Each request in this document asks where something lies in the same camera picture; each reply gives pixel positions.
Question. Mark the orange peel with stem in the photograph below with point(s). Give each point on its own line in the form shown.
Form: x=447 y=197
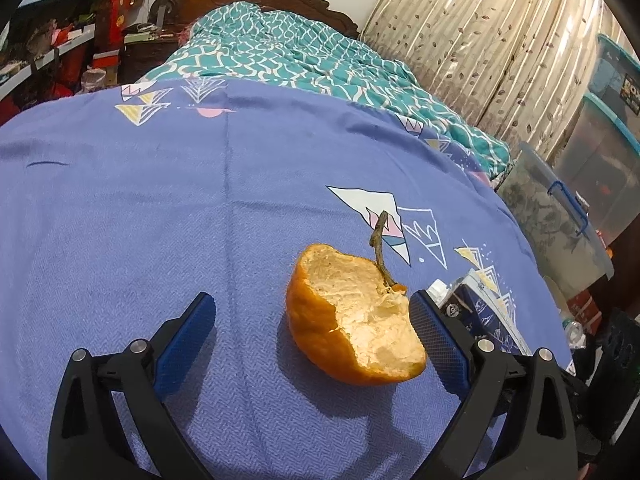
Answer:
x=350 y=318

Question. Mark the clear bin blue lid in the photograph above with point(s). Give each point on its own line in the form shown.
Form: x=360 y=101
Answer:
x=565 y=244

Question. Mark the cluttered wall shelf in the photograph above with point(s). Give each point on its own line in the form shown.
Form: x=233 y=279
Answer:
x=53 y=49

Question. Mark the dark blue milk carton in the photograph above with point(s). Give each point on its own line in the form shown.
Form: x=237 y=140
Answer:
x=472 y=301

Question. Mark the teal patterned blanket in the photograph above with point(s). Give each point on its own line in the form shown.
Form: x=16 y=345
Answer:
x=284 y=49

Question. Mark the beige leaf pattern curtain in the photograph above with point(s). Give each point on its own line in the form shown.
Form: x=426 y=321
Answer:
x=516 y=69

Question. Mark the upper teal lid bin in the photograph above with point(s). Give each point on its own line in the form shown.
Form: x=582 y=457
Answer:
x=615 y=81

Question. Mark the carved wooden headboard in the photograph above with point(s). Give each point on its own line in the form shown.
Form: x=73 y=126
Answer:
x=175 y=15

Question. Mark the purple patterned bedsheet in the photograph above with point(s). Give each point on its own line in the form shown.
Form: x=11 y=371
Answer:
x=118 y=207

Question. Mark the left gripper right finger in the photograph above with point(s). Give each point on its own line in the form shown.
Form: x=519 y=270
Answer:
x=537 y=439

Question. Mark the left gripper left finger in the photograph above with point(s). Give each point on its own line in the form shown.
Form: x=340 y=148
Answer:
x=86 y=439

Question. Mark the clear bin teal lid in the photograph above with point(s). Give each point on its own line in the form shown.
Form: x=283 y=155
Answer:
x=600 y=162

